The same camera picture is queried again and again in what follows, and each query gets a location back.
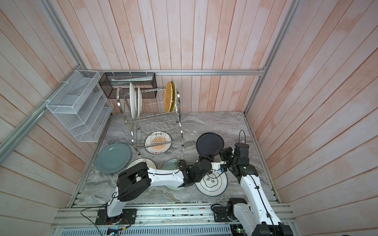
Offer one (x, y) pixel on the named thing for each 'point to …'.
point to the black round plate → (209, 144)
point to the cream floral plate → (149, 163)
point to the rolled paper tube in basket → (119, 81)
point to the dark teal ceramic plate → (113, 158)
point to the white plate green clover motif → (213, 184)
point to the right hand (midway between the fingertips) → (218, 148)
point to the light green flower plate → (170, 164)
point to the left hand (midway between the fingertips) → (210, 154)
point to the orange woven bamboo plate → (168, 96)
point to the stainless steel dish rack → (153, 115)
